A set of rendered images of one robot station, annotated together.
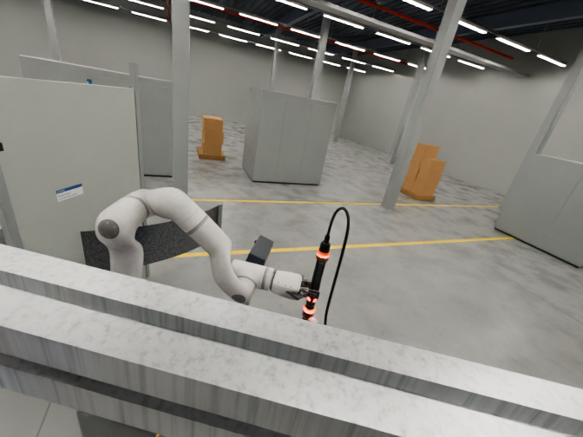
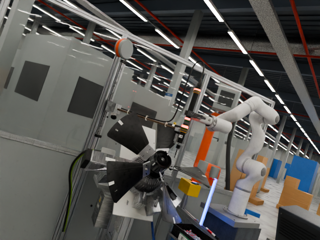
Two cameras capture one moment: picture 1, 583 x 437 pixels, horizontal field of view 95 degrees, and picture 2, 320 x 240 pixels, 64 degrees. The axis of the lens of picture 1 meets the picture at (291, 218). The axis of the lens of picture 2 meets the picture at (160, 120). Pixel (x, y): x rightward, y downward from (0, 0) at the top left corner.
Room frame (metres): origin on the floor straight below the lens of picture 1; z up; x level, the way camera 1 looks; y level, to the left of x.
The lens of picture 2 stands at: (2.15, -0.99, 1.39)
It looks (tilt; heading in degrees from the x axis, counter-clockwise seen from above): 2 degrees up; 153
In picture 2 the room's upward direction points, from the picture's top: 19 degrees clockwise
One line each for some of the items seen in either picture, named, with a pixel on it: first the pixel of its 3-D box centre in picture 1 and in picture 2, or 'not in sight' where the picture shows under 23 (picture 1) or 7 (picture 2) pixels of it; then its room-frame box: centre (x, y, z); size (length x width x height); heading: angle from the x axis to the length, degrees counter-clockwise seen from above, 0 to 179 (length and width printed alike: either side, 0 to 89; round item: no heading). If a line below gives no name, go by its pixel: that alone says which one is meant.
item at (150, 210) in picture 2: not in sight; (152, 208); (0.79, -0.16, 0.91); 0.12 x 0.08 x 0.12; 175
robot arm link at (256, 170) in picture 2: not in sight; (251, 175); (0.79, 0.56, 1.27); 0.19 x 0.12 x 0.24; 7
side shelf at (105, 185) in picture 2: not in sight; (117, 185); (0.23, -0.20, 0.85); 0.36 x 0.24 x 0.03; 85
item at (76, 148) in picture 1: (93, 206); not in sight; (1.89, 1.59, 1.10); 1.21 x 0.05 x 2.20; 175
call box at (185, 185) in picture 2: not in sight; (188, 187); (0.53, 0.26, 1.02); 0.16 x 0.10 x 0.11; 175
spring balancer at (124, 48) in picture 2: not in sight; (124, 49); (0.17, -0.49, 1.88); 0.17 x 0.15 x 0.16; 85
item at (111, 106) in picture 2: not in sight; (113, 107); (0.25, -0.44, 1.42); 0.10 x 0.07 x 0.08; 30
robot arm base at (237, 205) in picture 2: not in sight; (238, 201); (0.76, 0.55, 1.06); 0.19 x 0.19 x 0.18
